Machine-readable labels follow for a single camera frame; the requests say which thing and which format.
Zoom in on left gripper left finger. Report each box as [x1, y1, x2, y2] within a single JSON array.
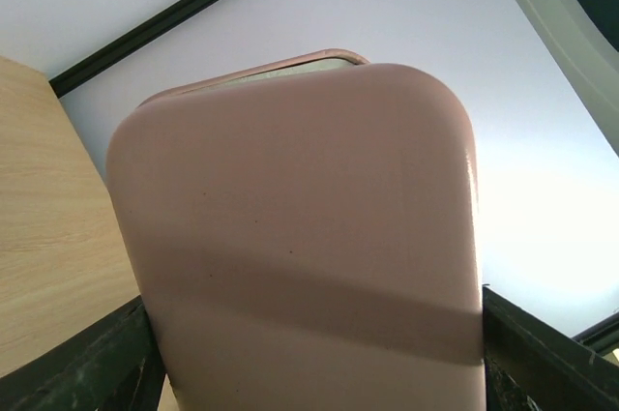
[[1, 297, 165, 410]]

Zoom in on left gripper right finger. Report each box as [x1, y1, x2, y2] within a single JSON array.
[[483, 286, 618, 410]]

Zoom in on pink glasses case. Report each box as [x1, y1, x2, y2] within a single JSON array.
[[105, 59, 486, 410]]

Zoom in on right black frame post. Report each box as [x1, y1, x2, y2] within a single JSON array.
[[49, 0, 220, 98]]

